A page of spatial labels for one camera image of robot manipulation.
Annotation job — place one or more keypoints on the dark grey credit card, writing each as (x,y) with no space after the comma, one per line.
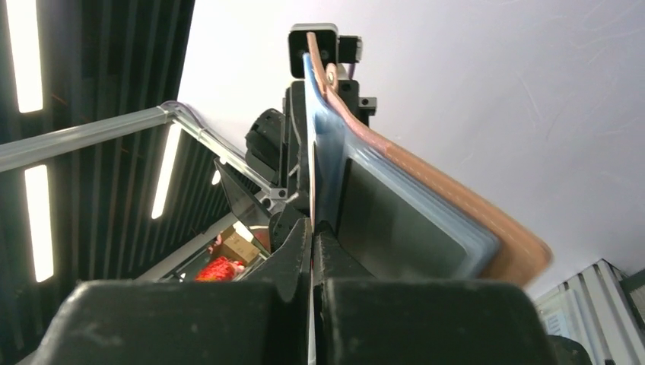
(388,236)

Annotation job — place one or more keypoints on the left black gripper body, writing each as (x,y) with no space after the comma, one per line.
(277,147)

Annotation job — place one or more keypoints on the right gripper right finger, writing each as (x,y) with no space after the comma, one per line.
(362,320)

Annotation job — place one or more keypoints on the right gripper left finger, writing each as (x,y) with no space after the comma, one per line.
(260,319)

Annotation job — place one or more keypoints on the tan leather card holder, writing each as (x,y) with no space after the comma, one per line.
(496,245)

